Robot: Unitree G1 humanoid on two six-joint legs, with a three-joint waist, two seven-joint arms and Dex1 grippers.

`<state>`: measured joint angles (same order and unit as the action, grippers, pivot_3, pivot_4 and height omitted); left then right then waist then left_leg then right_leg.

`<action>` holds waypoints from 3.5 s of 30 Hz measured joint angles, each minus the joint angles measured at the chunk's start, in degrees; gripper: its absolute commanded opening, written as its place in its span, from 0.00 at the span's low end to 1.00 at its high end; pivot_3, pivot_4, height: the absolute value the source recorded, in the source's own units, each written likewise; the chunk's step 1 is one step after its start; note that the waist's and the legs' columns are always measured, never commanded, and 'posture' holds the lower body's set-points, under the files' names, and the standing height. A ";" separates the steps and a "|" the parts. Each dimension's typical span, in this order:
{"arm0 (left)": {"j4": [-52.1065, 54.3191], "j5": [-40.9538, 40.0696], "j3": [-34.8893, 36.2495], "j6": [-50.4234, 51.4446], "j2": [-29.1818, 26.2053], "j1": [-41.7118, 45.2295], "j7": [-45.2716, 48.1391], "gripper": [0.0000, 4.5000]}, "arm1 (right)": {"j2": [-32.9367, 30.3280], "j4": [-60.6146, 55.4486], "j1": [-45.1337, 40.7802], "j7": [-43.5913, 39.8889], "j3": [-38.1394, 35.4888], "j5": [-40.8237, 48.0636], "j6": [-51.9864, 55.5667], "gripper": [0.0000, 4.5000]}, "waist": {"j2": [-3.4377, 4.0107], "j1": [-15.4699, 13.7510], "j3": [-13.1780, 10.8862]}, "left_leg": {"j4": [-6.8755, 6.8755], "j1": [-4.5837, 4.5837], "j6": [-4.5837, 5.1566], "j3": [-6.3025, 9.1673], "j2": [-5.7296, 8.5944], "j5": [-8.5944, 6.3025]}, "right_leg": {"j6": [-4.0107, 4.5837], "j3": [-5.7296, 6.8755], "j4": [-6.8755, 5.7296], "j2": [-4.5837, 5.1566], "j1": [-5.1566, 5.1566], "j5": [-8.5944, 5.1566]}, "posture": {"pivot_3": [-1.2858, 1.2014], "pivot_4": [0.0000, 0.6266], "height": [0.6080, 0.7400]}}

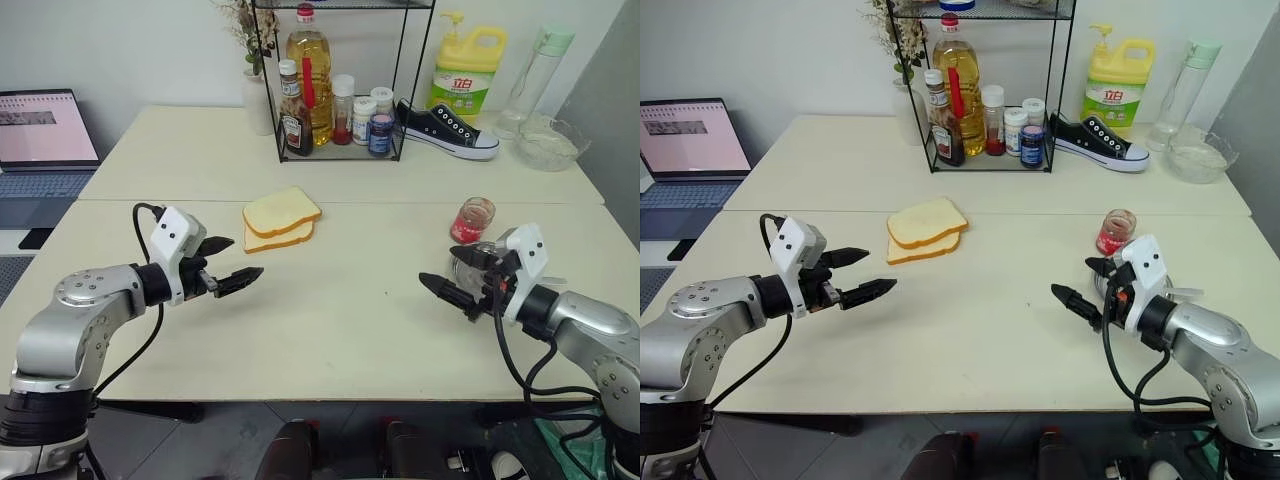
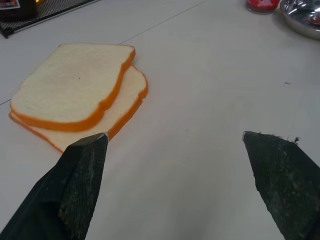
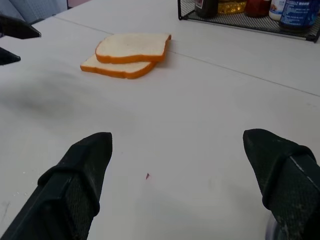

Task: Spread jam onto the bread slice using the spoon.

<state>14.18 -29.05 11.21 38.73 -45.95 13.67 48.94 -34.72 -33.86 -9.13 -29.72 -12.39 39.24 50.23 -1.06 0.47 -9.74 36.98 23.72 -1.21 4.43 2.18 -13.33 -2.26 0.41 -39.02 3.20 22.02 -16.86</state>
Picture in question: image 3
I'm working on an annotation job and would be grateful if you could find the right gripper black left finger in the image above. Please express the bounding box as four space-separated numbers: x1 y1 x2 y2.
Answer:
0 131 114 240

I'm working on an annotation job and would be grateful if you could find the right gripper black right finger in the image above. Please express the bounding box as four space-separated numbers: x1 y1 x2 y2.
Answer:
242 128 320 240

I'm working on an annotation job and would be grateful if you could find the grey chair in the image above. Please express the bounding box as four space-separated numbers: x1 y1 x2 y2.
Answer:
0 0 74 27

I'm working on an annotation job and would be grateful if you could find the white mayonnaise bottle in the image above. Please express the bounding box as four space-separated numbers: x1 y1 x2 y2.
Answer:
268 0 287 22

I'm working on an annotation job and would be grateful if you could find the red ketchup bottle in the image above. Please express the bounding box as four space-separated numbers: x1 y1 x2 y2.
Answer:
244 0 272 19

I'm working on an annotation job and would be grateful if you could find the black wire mesh rack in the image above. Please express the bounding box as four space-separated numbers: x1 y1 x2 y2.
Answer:
177 0 320 44

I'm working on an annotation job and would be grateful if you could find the white toast slice orange crust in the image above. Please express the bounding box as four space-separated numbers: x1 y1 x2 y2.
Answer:
79 53 159 80
94 32 173 65

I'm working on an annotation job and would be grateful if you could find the dark sauce bottle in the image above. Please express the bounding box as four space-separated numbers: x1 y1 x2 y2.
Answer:
194 0 220 19

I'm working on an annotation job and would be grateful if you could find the blue label dark jar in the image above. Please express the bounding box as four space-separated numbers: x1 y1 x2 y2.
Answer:
278 0 320 32

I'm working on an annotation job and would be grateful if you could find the yellow sauce bottle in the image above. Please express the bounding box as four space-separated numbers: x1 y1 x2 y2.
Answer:
217 0 248 15

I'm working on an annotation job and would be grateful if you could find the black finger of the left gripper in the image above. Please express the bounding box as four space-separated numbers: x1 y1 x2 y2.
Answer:
0 14 42 40
0 47 22 67

